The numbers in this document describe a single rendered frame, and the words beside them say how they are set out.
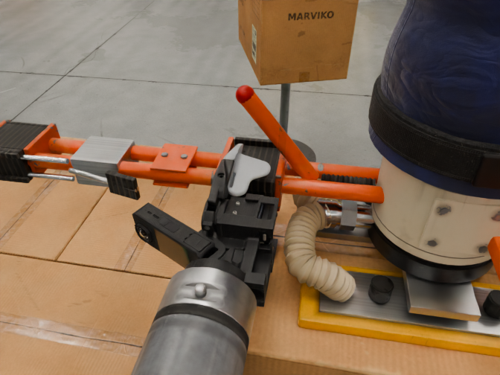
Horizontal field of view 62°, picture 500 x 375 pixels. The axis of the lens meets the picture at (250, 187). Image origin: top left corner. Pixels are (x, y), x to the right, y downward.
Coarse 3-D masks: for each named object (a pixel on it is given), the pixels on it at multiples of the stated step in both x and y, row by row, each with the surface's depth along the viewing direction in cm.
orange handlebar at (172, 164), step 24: (48, 144) 62; (72, 144) 61; (168, 144) 60; (48, 168) 59; (120, 168) 57; (144, 168) 57; (168, 168) 56; (192, 168) 56; (288, 168) 57; (336, 168) 56; (360, 168) 56; (288, 192) 54; (312, 192) 54; (336, 192) 53; (360, 192) 53
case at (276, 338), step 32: (320, 256) 62; (352, 256) 62; (288, 288) 58; (256, 320) 54; (288, 320) 54; (256, 352) 50; (288, 352) 50; (320, 352) 50; (352, 352) 50; (384, 352) 50; (416, 352) 50; (448, 352) 50
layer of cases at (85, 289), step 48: (0, 192) 138; (48, 192) 138; (96, 192) 138; (144, 192) 138; (192, 192) 138; (0, 240) 121; (48, 240) 121; (96, 240) 121; (0, 288) 108; (48, 288) 108; (96, 288) 108; (144, 288) 108; (0, 336) 97; (48, 336) 97; (96, 336) 97; (144, 336) 97
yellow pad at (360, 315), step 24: (312, 288) 56; (360, 288) 55; (384, 288) 52; (480, 288) 55; (312, 312) 53; (336, 312) 52; (360, 312) 52; (384, 312) 52; (408, 312) 52; (480, 312) 52; (384, 336) 51; (408, 336) 50; (432, 336) 50; (456, 336) 50; (480, 336) 50
